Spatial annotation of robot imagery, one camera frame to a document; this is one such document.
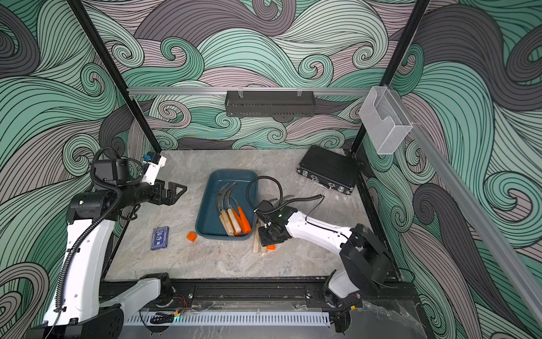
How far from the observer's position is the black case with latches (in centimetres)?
102

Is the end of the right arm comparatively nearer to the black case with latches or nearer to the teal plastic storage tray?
the teal plastic storage tray

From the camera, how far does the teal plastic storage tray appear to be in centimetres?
88

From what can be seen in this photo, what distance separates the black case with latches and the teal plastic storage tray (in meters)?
0.29

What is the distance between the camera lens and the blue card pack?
851 millimetres

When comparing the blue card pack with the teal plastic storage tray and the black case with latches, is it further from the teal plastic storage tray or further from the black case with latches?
the black case with latches

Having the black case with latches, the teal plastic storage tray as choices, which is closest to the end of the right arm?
the teal plastic storage tray

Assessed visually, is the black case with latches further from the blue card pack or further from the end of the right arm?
the blue card pack

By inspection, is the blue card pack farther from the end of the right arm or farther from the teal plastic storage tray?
the end of the right arm

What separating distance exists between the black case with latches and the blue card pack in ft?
2.28

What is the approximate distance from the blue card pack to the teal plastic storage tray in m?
0.15
